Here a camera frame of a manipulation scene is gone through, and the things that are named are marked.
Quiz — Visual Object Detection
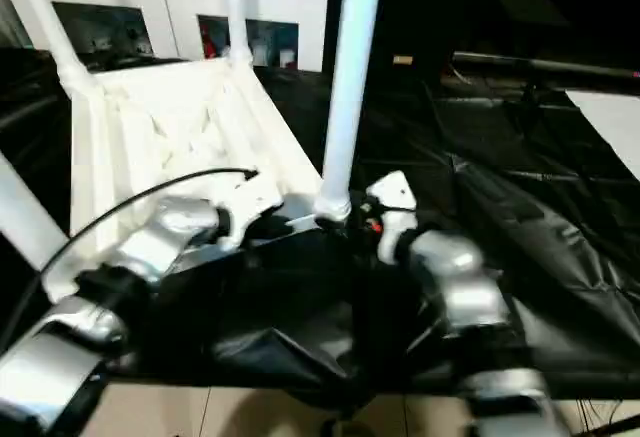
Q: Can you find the white plastic table top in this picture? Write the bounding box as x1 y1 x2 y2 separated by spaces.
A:
40 55 353 304

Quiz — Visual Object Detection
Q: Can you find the black mat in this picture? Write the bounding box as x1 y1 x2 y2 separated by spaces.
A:
0 45 640 408

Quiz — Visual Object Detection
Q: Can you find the white board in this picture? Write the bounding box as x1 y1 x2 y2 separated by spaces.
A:
566 89 640 182

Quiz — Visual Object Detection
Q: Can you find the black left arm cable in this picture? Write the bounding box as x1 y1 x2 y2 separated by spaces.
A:
0 167 261 350

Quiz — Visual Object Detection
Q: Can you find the black metal rail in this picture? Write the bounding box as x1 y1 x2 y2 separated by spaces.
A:
450 49 640 82

